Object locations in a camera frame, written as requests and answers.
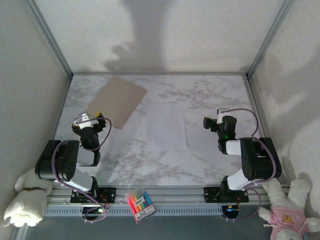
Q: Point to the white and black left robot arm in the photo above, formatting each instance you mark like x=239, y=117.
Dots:
x=62, y=160

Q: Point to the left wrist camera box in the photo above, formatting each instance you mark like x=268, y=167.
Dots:
x=85, y=121

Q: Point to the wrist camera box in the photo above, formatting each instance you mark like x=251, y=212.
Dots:
x=221, y=116
x=85, y=121

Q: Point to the white paper sheet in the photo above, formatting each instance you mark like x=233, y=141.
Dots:
x=166, y=125

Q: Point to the white plush toy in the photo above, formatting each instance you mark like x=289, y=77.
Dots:
x=25, y=205

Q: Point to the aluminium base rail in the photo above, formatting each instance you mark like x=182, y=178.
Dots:
x=175, y=197

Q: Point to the aluminium table edge rail long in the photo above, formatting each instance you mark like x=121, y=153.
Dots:
x=160, y=74

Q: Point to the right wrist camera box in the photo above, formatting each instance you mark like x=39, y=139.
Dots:
x=221, y=116

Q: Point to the white plush rabbit pink outfit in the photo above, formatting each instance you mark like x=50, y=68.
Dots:
x=287, y=217

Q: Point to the brown paper folder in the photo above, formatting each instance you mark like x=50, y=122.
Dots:
x=117, y=100

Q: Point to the aluminium frame post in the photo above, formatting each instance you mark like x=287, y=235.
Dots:
x=50, y=37
x=268, y=37

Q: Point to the pack of coloured highlighters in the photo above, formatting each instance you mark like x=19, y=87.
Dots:
x=140, y=202

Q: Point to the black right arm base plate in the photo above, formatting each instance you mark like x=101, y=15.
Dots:
x=211, y=195

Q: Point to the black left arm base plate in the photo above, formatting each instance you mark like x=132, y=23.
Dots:
x=110, y=193

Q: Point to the aluminium table side rail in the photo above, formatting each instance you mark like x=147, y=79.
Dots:
x=250, y=95
x=61, y=107

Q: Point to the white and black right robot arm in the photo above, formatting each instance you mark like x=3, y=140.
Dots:
x=260, y=160

